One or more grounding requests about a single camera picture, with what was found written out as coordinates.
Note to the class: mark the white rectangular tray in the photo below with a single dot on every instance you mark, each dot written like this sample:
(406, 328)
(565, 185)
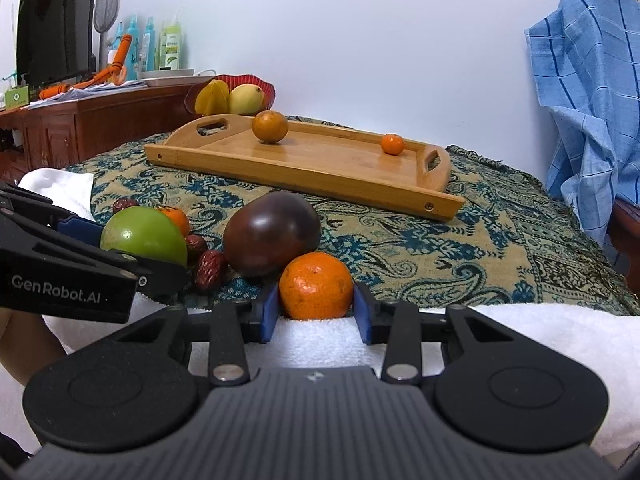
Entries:
(165, 74)

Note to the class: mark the dark wooden cabinet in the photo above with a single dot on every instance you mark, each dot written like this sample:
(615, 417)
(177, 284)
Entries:
(100, 125)

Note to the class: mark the stack of papers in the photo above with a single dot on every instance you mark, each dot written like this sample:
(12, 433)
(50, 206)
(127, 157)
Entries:
(85, 94)

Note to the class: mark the green label bottle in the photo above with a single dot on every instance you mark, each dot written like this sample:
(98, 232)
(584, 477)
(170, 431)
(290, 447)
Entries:
(172, 47)

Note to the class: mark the person's left forearm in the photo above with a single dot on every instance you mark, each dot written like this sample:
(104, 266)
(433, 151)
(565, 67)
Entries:
(20, 342)

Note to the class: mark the paisley patterned blanket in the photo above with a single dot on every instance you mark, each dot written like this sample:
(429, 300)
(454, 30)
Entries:
(450, 240)

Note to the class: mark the black monitor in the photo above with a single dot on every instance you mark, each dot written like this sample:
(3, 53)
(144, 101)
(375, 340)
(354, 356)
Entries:
(55, 25)

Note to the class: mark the red fruit bowl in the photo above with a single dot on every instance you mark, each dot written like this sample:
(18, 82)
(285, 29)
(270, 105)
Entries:
(250, 82)

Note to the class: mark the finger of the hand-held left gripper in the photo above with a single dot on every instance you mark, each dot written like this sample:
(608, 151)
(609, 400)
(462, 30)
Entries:
(165, 280)
(80, 231)

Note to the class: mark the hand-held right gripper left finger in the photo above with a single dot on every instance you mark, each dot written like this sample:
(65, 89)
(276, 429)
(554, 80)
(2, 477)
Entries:
(270, 312)

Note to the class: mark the white towel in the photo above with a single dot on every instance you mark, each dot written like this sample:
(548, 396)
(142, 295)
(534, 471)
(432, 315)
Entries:
(550, 332)
(55, 185)

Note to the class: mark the yellow starfruit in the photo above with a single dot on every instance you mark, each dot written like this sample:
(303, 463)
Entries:
(212, 97)

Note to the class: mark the orange mandarin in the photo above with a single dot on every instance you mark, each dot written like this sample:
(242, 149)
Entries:
(315, 285)

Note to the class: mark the small green label box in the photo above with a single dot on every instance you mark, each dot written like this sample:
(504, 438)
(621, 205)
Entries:
(16, 98)

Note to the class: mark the large brownish orange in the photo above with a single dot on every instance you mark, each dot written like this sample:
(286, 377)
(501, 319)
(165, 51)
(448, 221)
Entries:
(270, 126)

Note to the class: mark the yellow mango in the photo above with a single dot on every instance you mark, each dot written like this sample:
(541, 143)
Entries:
(245, 99)

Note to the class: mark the green apple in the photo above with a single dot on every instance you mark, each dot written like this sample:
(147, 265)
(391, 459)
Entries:
(145, 237)

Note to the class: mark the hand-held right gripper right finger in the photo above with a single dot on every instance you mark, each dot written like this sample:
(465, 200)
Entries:
(362, 317)

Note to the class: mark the small mandarin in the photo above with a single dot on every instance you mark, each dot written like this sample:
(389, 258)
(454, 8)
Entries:
(175, 217)
(392, 144)

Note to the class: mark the dark purple fruit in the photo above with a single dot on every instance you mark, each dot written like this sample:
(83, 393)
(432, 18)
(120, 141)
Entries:
(270, 235)

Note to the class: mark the blue checked cloth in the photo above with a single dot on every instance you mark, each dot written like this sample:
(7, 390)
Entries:
(590, 85)

